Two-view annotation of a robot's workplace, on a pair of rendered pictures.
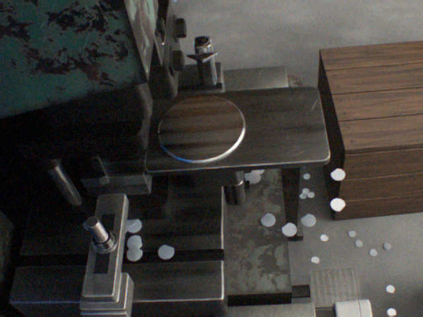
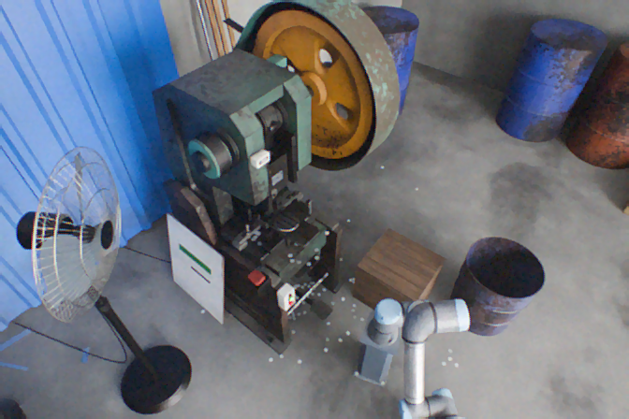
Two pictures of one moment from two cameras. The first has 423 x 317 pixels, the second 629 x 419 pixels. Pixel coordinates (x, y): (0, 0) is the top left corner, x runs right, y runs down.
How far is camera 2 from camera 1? 1.53 m
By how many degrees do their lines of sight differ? 20
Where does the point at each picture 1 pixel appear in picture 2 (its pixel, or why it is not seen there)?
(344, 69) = (388, 240)
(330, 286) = (319, 307)
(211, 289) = (260, 256)
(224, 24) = (391, 193)
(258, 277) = (275, 265)
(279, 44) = (404, 217)
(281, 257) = (284, 265)
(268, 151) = (293, 236)
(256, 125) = (298, 229)
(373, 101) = (385, 258)
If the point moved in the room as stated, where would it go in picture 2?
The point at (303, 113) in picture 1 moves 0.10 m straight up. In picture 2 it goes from (310, 234) to (310, 221)
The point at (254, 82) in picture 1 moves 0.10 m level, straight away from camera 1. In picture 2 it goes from (325, 221) to (336, 210)
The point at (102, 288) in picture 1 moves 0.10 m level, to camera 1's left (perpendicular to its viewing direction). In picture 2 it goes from (239, 239) to (223, 232)
